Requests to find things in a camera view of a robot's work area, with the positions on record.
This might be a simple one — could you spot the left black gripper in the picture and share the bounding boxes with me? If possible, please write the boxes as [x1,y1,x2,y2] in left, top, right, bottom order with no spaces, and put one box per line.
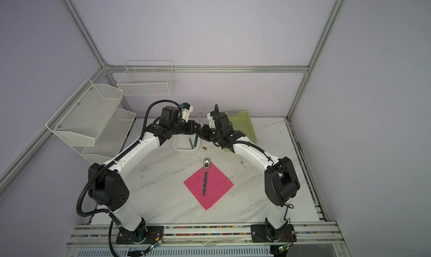
[171,120,202,136]

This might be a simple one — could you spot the fork with teal handle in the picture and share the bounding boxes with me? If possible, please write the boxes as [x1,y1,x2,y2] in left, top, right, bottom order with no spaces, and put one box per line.
[198,106,205,124]

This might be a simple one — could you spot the spoon with teal handle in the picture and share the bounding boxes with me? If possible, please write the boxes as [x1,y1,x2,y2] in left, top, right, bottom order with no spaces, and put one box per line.
[203,158,212,196]

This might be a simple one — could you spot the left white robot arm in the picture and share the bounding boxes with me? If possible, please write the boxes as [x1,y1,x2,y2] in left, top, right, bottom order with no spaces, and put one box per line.
[76,101,200,244]

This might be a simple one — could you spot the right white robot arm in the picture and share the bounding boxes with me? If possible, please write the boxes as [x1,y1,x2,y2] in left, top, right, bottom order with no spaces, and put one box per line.
[196,110,300,243]

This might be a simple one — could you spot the white plastic tray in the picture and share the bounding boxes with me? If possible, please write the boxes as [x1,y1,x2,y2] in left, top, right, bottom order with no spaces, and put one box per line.
[172,135,200,153]

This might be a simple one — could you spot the green perforated plastic basket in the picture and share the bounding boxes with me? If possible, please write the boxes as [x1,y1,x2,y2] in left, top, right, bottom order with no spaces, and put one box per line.
[225,110,257,144]

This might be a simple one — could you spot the white mesh lower shelf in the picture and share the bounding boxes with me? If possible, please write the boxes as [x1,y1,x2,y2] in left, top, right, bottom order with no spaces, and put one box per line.
[74,109,136,164]

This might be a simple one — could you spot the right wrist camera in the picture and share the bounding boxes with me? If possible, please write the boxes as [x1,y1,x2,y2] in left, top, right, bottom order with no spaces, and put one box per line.
[207,111,217,129]

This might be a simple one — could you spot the white wire wall basket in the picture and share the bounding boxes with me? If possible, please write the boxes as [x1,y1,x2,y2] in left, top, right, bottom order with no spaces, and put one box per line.
[117,60,175,97]

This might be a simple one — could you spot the aluminium frame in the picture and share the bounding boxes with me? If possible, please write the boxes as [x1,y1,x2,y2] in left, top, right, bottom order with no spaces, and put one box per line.
[1,0,346,199]

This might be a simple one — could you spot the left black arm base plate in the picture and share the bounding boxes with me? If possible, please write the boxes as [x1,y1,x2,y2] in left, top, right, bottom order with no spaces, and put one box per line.
[116,226,165,245]

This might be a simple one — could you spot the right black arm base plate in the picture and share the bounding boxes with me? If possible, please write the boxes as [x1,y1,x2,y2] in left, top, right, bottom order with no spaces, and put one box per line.
[250,223,297,243]

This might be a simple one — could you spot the black corrugated cable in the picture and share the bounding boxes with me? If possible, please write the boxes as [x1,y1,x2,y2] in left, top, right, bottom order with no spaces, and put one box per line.
[76,99,183,257]

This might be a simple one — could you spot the aluminium front rail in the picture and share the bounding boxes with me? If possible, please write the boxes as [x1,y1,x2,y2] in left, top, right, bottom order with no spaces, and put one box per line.
[66,222,346,248]

